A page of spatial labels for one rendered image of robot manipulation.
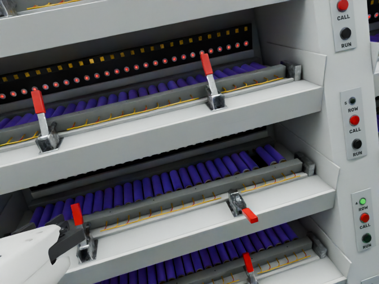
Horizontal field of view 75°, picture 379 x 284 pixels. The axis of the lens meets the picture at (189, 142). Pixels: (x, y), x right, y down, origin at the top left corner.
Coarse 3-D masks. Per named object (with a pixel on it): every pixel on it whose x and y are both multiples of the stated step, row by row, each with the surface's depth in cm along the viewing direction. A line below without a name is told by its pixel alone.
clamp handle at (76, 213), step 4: (76, 204) 40; (72, 208) 40; (76, 208) 40; (80, 208) 41; (72, 212) 40; (76, 212) 40; (80, 212) 41; (76, 216) 40; (80, 216) 40; (76, 220) 40; (80, 220) 40; (76, 224) 40; (80, 224) 40; (84, 232) 40; (84, 240) 40; (88, 240) 41; (84, 244) 40
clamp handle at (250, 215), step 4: (236, 200) 43; (236, 204) 42; (240, 204) 42; (240, 208) 41; (244, 208) 40; (248, 208) 39; (244, 212) 38; (248, 212) 38; (252, 212) 38; (248, 216) 37; (252, 216) 37; (256, 216) 36; (252, 220) 36; (256, 220) 36
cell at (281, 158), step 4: (268, 144) 57; (264, 148) 57; (268, 148) 56; (272, 148) 55; (268, 152) 55; (272, 152) 54; (276, 152) 54; (272, 156) 54; (276, 156) 53; (280, 156) 52; (276, 160) 52; (280, 160) 52
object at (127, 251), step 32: (160, 160) 55; (288, 160) 54; (320, 160) 46; (32, 192) 52; (256, 192) 47; (288, 192) 46; (320, 192) 45; (0, 224) 45; (128, 224) 45; (160, 224) 44; (192, 224) 43; (224, 224) 42; (256, 224) 44; (64, 256) 41; (96, 256) 40; (128, 256) 40; (160, 256) 42
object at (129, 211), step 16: (240, 176) 48; (256, 176) 48; (272, 176) 48; (176, 192) 47; (192, 192) 46; (208, 192) 47; (224, 192) 48; (112, 208) 46; (128, 208) 45; (144, 208) 46; (160, 208) 47; (96, 224) 45
